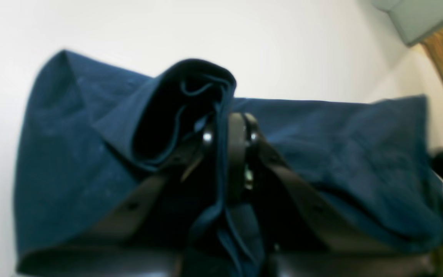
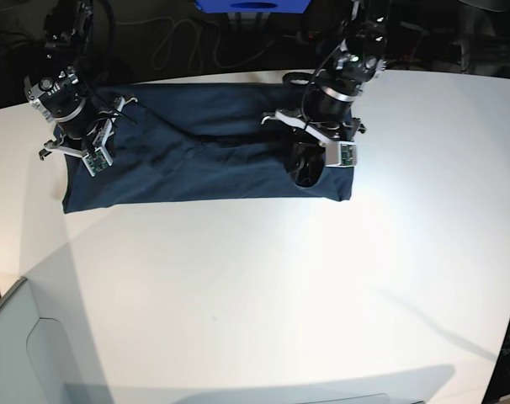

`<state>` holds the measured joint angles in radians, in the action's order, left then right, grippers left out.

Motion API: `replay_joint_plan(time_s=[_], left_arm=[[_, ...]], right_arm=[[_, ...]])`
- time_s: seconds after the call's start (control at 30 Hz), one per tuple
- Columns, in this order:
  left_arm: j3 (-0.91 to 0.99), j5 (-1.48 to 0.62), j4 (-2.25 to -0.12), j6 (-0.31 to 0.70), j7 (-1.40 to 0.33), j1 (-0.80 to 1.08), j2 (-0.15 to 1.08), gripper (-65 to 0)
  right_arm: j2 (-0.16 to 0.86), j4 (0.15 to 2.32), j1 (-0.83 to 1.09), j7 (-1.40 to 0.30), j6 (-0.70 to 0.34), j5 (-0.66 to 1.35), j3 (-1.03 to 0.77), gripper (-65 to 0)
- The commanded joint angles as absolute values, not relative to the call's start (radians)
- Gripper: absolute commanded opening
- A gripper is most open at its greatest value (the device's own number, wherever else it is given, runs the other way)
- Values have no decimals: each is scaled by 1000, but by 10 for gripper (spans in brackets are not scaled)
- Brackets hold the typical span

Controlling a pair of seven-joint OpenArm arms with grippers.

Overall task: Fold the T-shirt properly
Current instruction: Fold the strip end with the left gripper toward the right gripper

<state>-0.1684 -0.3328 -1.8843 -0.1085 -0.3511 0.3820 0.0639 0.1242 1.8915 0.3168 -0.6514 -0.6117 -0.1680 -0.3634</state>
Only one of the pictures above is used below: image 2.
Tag left white black gripper body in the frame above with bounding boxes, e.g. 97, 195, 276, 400
261, 84, 364, 146

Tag right white black gripper body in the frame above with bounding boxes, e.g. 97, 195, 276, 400
38, 95, 137, 161

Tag dark blue T-shirt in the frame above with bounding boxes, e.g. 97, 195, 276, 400
62, 83, 353, 214

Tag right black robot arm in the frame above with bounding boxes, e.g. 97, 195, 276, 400
24, 1, 137, 176

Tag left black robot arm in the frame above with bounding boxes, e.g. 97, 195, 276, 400
262, 1, 390, 188

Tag blue plastic box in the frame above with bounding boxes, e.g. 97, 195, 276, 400
194, 0, 311, 13

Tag grey tray corner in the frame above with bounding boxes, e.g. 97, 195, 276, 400
0, 276, 113, 404

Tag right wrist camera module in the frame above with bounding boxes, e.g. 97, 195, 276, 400
82, 146, 113, 177

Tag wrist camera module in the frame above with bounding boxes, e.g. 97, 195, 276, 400
82, 146, 113, 177
325, 141, 358, 168

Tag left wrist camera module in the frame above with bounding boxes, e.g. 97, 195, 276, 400
325, 141, 358, 168

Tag silver aluminium frame post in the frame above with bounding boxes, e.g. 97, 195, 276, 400
226, 12, 270, 32

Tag grey cable loops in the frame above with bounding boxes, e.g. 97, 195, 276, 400
150, 16, 277, 71

